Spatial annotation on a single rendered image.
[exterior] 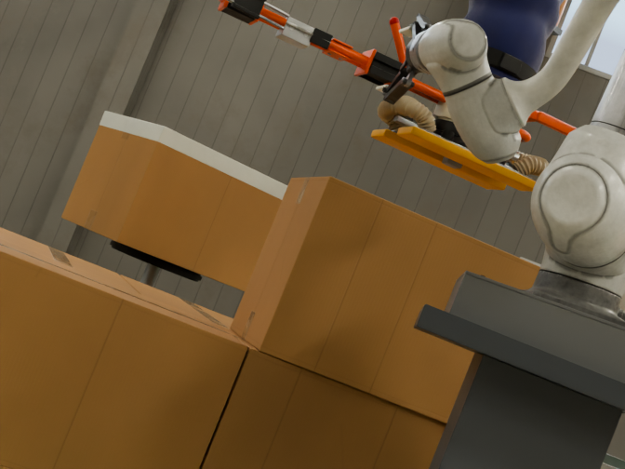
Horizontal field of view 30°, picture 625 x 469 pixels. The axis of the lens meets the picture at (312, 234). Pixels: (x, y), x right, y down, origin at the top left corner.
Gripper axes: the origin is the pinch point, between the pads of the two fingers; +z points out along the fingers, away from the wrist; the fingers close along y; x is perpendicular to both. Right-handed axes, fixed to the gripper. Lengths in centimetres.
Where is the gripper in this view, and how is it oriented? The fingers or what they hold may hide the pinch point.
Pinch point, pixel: (394, 61)
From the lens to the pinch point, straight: 258.4
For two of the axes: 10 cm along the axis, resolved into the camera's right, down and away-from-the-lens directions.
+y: -3.8, 9.3, -0.5
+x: 8.9, 3.7, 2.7
